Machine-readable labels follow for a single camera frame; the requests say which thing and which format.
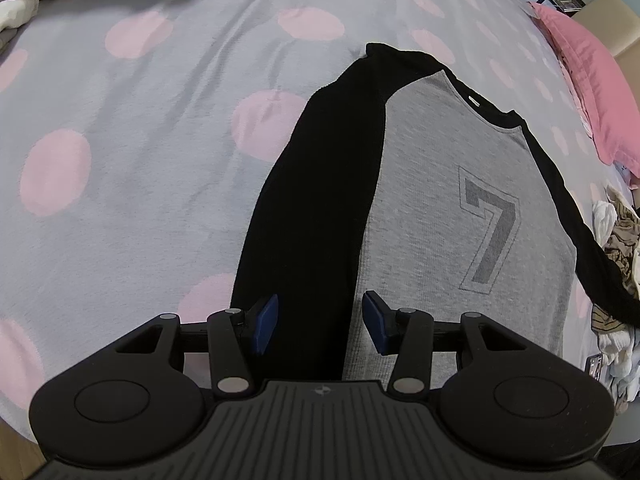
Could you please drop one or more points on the brown striped garment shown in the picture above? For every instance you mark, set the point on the brown striped garment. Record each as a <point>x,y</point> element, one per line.
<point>622,240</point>

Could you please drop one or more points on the bed with dotted grey sheet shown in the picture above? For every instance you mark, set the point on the bed with dotted grey sheet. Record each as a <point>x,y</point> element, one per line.
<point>150,110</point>

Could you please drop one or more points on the light printed pillow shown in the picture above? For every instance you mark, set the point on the light printed pillow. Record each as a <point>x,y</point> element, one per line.
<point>627,169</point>

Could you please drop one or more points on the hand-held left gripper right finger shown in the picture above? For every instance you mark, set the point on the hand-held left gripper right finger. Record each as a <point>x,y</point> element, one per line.
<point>375,322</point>

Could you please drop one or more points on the cream padded headboard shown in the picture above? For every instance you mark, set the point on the cream padded headboard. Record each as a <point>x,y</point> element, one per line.
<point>610,15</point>

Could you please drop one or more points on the pink pillow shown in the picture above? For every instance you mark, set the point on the pink pillow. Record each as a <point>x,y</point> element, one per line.
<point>600,75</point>

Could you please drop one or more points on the pale blue garment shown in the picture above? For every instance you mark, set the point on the pale blue garment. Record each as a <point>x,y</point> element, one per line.
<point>637,265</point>

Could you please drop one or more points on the white textured cloth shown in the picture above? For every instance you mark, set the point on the white textured cloth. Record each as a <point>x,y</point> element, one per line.
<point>605,220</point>

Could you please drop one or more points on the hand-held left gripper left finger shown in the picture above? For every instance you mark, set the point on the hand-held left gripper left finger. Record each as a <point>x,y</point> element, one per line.
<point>265,322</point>

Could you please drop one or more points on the grey shirt with black sleeves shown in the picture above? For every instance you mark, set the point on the grey shirt with black sleeves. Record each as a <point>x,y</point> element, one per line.
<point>425,160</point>

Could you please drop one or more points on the small rectangular tag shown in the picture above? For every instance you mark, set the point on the small rectangular tag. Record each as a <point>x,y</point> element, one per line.
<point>595,366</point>

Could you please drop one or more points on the white crumpled garment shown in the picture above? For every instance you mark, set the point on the white crumpled garment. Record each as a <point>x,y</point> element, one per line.
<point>17,12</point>

